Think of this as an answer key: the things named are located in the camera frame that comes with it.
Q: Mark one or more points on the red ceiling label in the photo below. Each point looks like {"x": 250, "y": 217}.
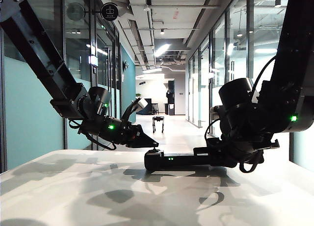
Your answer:
{"x": 175, "y": 15}

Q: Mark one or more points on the short linear ceiling light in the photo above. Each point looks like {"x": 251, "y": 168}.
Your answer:
{"x": 152, "y": 70}

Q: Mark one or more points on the black remote control with joysticks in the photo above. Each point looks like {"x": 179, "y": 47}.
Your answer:
{"x": 176, "y": 162}

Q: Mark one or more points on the round black hanging sign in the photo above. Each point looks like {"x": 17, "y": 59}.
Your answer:
{"x": 109, "y": 11}

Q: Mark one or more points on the small green plant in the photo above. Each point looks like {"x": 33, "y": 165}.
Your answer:
{"x": 138, "y": 95}

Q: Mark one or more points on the white ceiling smoke detector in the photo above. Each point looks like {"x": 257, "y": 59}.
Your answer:
{"x": 146, "y": 8}

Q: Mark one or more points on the dark bar counter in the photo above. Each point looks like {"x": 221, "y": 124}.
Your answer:
{"x": 148, "y": 108}

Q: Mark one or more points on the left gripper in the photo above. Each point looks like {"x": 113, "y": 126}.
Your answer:
{"x": 132, "y": 137}

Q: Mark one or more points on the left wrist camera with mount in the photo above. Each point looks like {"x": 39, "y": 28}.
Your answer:
{"x": 137, "y": 106}

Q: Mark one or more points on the room linear ceiling light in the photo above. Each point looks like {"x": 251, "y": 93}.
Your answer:
{"x": 266, "y": 51}

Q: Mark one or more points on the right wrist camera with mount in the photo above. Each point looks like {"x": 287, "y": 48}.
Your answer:
{"x": 216, "y": 115}

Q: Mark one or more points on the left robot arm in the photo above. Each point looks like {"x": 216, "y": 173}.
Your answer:
{"x": 49, "y": 64}

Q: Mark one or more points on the black room pendant spotlight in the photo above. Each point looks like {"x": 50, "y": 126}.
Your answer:
{"x": 278, "y": 3}

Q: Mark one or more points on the quadruped robot dog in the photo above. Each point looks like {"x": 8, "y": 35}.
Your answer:
{"x": 158, "y": 120}

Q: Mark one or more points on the dark bar stool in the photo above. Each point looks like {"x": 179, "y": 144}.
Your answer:
{"x": 155, "y": 108}

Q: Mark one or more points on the white lit door sign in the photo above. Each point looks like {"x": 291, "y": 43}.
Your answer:
{"x": 211, "y": 76}

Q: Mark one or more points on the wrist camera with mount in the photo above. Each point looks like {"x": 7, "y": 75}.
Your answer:
{"x": 137, "y": 106}
{"x": 216, "y": 115}

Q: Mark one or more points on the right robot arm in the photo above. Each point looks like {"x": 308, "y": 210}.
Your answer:
{"x": 289, "y": 76}

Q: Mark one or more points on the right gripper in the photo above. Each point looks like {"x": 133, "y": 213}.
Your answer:
{"x": 245, "y": 155}

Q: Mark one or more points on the long linear ceiling light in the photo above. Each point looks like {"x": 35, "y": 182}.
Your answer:
{"x": 162, "y": 50}

